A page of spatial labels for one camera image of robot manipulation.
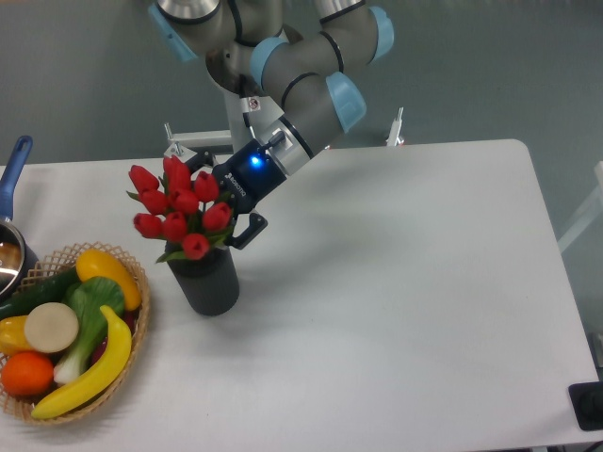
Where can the green cucumber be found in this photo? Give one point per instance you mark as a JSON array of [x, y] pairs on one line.
[[50, 289]]

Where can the black device at table edge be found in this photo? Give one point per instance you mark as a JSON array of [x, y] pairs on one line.
[[586, 400]]

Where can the green bok choy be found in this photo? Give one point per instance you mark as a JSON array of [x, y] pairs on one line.
[[86, 299]]

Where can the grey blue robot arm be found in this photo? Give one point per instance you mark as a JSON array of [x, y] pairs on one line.
[[287, 97]]

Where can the white frame at right edge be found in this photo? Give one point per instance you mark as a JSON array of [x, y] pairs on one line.
[[587, 212]]

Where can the yellow banana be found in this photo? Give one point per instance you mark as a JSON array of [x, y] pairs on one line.
[[97, 378]]

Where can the blue handled pot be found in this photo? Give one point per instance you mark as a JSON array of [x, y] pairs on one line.
[[16, 256]]

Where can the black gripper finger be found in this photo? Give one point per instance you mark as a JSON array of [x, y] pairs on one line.
[[257, 224], [200, 160]]

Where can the yellow bell pepper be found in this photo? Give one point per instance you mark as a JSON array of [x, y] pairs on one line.
[[12, 337]]

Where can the orange fruit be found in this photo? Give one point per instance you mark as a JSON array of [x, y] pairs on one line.
[[27, 374]]

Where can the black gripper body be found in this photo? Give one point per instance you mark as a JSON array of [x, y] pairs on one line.
[[249, 175]]

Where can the white clamp post red base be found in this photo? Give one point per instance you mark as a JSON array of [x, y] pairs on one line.
[[395, 137]]

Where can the woven wicker basket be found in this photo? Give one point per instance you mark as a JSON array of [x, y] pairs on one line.
[[57, 262]]

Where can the beige round radish slice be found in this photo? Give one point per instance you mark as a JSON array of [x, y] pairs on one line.
[[51, 327]]

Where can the red tulip bouquet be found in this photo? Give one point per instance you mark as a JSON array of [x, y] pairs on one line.
[[184, 208]]

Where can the dark grey ribbed vase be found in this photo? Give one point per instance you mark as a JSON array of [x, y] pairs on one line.
[[211, 284]]

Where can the white table clamp left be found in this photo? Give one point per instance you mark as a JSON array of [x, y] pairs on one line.
[[183, 145]]

